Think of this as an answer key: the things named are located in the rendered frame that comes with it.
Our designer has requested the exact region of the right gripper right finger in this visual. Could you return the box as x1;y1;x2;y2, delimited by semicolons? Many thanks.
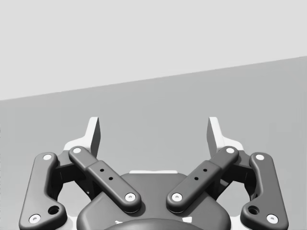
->
165;116;289;230

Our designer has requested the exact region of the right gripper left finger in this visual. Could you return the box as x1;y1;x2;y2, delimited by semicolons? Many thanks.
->
18;116;142;230

